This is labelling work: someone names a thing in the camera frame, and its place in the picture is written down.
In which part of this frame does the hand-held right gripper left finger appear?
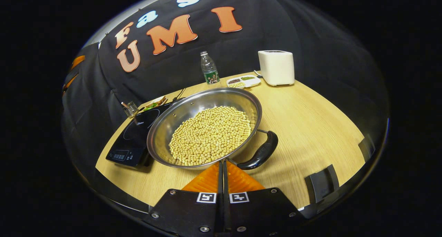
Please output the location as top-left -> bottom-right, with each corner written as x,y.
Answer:
143,161 -> 224,237

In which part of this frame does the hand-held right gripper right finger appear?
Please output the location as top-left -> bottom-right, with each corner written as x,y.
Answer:
223,160 -> 306,237

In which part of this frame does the black induction cooktop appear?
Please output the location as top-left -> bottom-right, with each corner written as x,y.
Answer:
106,102 -> 173,168

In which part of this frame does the steel pot with black handles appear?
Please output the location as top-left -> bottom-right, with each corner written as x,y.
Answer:
147,88 -> 279,170

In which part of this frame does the dark chair back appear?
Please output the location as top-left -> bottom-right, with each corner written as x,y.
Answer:
305,165 -> 340,206
358,137 -> 376,162

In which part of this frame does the pile of soybeans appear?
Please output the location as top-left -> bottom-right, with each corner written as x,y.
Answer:
169,106 -> 252,166

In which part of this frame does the sandwich with lettuce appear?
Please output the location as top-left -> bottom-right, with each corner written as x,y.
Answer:
143,96 -> 169,111

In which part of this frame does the small white plate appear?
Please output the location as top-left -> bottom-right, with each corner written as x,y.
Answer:
142,96 -> 169,112

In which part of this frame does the white divided dish of beans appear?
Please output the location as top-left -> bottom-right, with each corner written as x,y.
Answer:
227,75 -> 261,89

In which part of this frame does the clear plastic water bottle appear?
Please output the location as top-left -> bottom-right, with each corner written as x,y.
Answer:
200,51 -> 220,85

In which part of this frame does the white toaster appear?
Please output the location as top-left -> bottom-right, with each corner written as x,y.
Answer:
258,50 -> 295,86

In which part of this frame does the small wire basket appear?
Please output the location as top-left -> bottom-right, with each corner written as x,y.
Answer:
121,101 -> 140,118

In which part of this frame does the black cooktop power cable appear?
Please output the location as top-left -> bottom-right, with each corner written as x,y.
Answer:
172,88 -> 187,103

